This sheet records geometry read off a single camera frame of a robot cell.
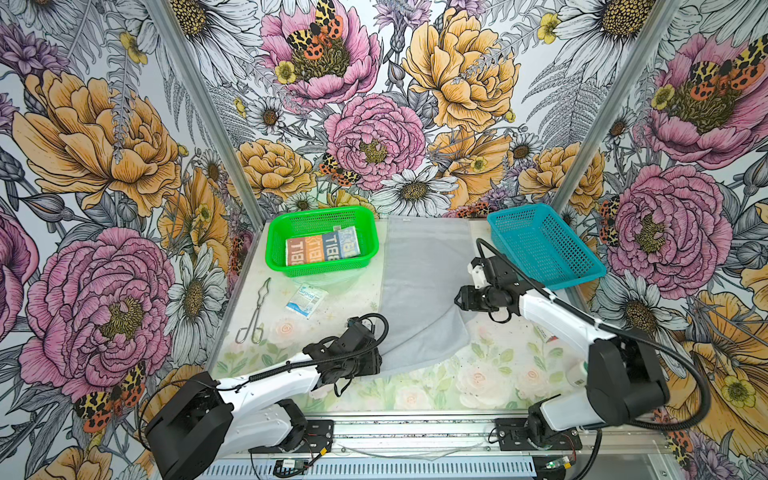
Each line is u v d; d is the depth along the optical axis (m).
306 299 0.99
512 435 0.74
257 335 0.92
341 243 1.11
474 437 0.76
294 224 1.15
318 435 0.74
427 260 1.15
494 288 0.74
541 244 1.15
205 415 0.41
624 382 0.44
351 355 0.61
